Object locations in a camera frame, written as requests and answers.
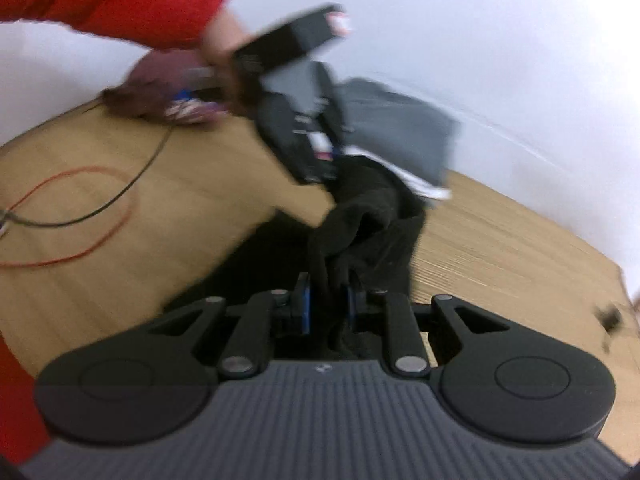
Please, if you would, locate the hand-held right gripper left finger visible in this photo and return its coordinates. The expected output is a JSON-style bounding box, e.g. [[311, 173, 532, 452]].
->
[[145, 272, 313, 379]]

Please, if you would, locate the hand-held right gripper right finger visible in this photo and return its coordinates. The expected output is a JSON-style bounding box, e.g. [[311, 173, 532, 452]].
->
[[345, 282, 513, 379]]

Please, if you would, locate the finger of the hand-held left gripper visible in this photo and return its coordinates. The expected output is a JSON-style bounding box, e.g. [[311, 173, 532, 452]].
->
[[294, 119, 342, 187], [312, 62, 353, 157]]

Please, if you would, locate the black long-sleeve sweater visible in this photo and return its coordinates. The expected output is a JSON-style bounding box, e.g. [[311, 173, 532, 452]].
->
[[162, 155, 428, 361]]

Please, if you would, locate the folded grey garment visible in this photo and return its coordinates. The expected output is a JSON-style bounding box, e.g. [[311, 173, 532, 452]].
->
[[335, 77, 463, 188]]

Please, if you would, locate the maroon patterned pillow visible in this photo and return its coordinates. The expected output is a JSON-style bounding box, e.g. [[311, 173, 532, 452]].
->
[[102, 50, 228, 128]]

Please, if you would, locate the small black device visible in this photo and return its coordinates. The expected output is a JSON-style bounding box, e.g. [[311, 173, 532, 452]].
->
[[595, 304, 624, 334]]

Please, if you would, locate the person's red clothing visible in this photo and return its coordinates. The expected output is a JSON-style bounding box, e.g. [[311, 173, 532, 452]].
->
[[0, 332, 53, 467]]

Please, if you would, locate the thin black cable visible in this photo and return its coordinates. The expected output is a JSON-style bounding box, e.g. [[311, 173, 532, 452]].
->
[[0, 122, 176, 229]]

